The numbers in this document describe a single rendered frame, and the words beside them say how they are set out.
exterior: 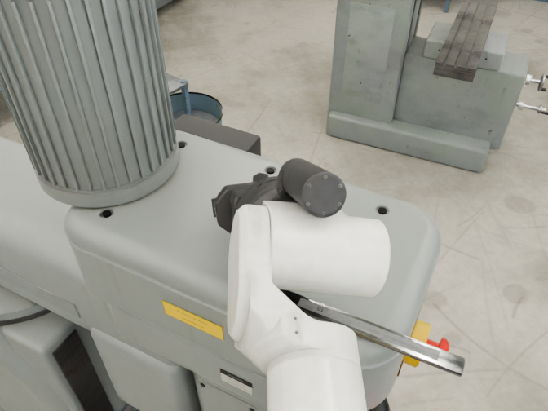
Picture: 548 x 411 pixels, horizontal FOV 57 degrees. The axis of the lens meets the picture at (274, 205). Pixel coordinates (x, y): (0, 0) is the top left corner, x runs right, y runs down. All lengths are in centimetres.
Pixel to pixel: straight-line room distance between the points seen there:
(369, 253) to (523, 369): 260
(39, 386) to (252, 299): 90
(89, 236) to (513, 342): 261
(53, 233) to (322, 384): 64
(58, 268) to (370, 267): 58
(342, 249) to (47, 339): 76
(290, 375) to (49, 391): 91
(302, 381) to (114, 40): 41
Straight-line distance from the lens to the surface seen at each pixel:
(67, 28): 58
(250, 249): 36
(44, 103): 63
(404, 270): 62
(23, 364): 118
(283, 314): 34
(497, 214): 370
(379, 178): 375
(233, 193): 56
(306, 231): 39
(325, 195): 38
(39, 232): 91
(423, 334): 69
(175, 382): 91
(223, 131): 111
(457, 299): 311
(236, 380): 76
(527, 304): 324
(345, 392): 34
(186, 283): 61
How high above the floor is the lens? 235
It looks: 43 degrees down
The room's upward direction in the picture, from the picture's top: straight up
